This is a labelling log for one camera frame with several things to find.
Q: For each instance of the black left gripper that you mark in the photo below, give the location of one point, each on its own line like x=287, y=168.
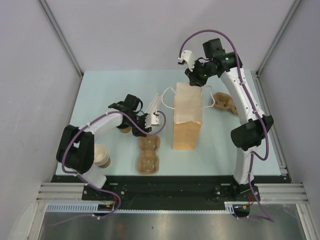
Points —
x=146, y=129

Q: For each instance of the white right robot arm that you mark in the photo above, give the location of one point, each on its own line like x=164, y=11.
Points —
x=254, y=124

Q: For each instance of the single brown paper cup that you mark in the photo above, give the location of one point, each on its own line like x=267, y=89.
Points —
x=125, y=130

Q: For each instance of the brown cardboard cup carrier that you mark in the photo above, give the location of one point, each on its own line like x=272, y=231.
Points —
x=224, y=102
x=148, y=162

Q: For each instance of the stack of brown paper cups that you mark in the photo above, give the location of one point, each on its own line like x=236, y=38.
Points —
x=101, y=156

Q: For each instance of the white cable duct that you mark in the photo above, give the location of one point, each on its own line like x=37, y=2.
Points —
x=79, y=208
x=238, y=206

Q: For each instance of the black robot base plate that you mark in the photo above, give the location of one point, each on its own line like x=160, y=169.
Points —
x=173, y=193

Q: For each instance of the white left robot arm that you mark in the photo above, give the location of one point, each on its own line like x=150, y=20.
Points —
x=77, y=145

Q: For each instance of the right white cable duct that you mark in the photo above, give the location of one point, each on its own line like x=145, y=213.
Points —
x=238, y=206

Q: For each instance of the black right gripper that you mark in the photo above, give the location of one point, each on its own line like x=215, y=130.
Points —
x=194, y=80

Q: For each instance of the brown paper takeout bag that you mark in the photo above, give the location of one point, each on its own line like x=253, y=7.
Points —
x=187, y=114

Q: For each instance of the left white cable duct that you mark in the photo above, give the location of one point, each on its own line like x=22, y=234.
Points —
x=79, y=208

